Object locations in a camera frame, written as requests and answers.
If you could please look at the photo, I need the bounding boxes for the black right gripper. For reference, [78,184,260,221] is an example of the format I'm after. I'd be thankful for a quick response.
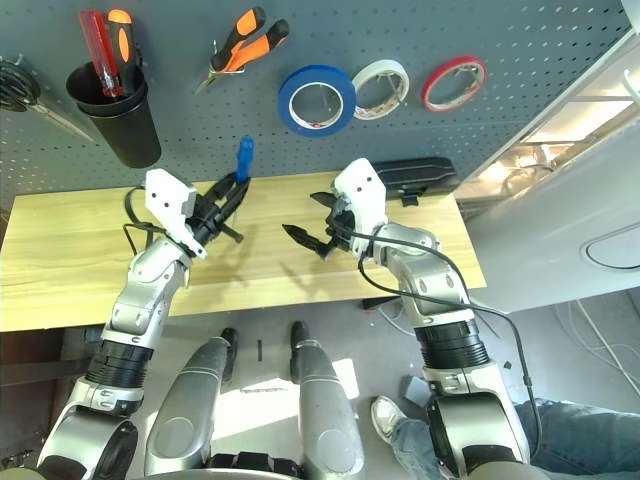
[282,191,359,259]

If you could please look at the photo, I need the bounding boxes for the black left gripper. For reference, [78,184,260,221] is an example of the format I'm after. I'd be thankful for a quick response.
[189,172,251,246]

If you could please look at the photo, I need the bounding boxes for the small blue screwdriver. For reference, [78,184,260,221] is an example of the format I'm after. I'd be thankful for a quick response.
[233,134,257,185]

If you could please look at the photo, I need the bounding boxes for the orange black needle nose pliers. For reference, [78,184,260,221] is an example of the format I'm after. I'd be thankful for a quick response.
[193,5,291,96]

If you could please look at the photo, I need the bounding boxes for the blue tape roll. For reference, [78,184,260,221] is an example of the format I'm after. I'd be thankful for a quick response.
[277,63,358,140]

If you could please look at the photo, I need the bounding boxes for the grey perforated pegboard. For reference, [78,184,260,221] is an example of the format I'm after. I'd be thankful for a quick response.
[0,0,636,196]

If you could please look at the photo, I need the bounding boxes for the black plastic cup holder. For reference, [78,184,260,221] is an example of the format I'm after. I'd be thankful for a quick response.
[65,60,163,170]

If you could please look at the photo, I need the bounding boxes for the black plastic tool case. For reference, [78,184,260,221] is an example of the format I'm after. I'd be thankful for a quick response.
[372,156,460,207]

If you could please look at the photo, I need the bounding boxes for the white tape roll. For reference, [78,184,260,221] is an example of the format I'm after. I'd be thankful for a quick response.
[351,58,411,122]

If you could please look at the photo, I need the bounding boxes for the silver robot right leg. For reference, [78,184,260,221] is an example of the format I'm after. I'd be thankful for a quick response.
[289,319,365,476]

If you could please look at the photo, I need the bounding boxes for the silver robot leg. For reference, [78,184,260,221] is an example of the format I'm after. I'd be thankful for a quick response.
[143,327,240,479]
[289,319,365,476]

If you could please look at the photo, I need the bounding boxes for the grey floor pedal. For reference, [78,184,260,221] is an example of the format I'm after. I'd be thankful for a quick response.
[403,374,432,407]

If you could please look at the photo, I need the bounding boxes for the red tape roll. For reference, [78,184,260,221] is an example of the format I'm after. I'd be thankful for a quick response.
[421,54,489,113]

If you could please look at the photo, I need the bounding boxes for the white sneaker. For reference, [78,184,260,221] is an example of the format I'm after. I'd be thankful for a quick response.
[370,394,419,446]

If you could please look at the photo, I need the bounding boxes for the silver robot left leg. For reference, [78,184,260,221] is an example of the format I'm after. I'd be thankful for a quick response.
[143,327,240,479]

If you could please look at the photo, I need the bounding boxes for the white cabinet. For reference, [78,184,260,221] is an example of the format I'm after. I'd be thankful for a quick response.
[452,0,640,316]

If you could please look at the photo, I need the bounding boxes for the robot waist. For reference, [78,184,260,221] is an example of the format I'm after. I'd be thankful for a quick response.
[149,452,311,480]

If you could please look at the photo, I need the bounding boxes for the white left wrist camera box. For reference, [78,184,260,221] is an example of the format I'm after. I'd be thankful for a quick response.
[143,168,209,260]

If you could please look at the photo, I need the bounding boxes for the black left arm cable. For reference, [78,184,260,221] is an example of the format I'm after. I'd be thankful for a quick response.
[122,187,169,261]

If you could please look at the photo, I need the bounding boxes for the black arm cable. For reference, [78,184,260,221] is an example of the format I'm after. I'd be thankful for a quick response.
[122,187,169,261]
[349,229,544,464]

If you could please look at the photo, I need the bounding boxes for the orange black handled screwdriver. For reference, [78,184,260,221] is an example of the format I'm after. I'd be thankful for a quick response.
[107,8,141,96]

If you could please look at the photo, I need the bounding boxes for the red handled screwdriver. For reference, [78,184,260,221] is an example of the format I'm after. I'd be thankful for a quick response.
[78,9,125,99]

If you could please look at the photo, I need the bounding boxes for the black handled scissors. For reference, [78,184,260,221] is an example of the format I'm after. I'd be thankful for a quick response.
[0,57,96,144]

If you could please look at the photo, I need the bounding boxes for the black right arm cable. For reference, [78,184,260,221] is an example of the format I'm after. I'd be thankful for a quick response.
[349,229,544,464]

